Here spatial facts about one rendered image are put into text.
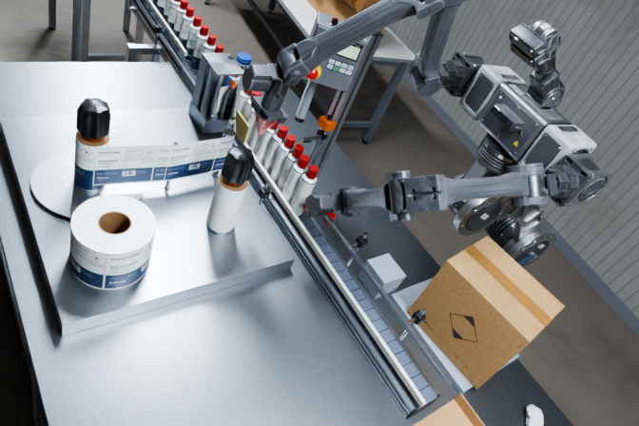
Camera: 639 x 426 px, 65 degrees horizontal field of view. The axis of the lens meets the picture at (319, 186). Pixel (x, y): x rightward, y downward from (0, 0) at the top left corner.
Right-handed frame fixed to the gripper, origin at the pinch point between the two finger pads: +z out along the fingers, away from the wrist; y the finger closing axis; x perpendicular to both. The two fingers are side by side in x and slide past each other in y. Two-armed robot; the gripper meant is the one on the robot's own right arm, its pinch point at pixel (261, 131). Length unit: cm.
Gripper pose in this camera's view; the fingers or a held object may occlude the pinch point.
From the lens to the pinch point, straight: 147.6
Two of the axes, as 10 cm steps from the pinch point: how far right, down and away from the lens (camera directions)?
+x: 7.7, -1.2, 6.2
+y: 5.2, 6.8, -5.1
